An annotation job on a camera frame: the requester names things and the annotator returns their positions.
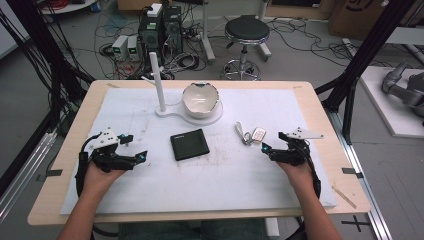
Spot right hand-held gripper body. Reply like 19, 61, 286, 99
269, 127, 325, 167

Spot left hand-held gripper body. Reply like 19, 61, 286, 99
87, 128, 139, 174

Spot person's right hand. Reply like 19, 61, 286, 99
276, 159, 318, 198

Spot person's left hand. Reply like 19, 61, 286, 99
81, 162, 126, 198

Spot silver car key fob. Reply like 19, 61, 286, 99
251, 126, 268, 144

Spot white foam mat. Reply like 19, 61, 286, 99
59, 87, 338, 216

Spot black square wallet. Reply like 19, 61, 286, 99
169, 128, 211, 162

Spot black tape strip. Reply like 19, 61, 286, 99
341, 167, 365, 180
35, 168, 64, 183

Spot white stand with pole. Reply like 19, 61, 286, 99
141, 51, 224, 127

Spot thin wooden stick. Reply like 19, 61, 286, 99
331, 185, 358, 210

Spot white ceramic bowl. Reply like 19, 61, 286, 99
181, 81, 221, 120

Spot small white power box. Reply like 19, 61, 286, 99
126, 35, 140, 62
111, 34, 130, 62

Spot person's legs in jeans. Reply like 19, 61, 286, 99
117, 218, 268, 240

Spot black tape cross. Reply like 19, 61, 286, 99
340, 214, 372, 233

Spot white platform board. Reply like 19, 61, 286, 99
359, 65, 424, 139

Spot black computer tower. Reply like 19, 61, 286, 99
137, 9, 165, 66
162, 4, 184, 56

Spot black round stool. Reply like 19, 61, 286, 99
222, 14, 272, 81

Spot cardboard box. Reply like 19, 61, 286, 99
328, 0, 424, 42

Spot metal key ring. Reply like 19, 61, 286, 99
241, 131, 255, 147

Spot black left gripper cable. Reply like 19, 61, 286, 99
74, 132, 102, 198

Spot aluminium floor rail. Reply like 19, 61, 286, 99
0, 130, 58, 223
324, 109, 395, 240

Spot tangle of floor cables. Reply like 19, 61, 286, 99
93, 3, 394, 81

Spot black frame post with cables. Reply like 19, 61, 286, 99
0, 0, 96, 134

